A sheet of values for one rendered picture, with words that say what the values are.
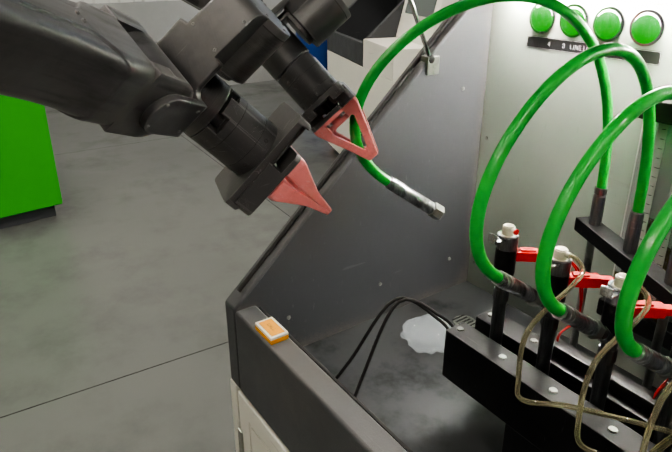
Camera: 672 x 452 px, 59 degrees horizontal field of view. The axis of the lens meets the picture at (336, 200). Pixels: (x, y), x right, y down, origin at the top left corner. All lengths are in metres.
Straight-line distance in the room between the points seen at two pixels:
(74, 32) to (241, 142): 0.20
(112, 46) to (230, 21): 0.12
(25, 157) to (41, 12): 3.50
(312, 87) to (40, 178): 3.24
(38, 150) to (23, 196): 0.28
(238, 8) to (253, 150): 0.12
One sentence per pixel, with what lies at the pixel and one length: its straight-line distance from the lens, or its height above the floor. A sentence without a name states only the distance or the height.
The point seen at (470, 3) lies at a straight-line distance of 0.79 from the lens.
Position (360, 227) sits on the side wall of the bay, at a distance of 1.06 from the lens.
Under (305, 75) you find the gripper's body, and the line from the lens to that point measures 0.76.
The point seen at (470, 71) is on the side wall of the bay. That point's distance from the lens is 1.15.
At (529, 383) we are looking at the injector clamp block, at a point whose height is 0.98.
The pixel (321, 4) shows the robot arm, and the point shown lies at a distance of 0.77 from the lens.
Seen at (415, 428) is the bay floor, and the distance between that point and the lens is 0.95.
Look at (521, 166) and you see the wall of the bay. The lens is 1.15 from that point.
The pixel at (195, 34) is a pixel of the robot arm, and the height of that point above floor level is 1.42.
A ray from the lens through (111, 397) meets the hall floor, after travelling 2.41.
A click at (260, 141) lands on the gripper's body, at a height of 1.33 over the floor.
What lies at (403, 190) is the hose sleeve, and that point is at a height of 1.18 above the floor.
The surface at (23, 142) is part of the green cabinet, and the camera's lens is 3.83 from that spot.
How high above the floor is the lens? 1.48
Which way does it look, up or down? 22 degrees down
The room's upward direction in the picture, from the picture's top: straight up
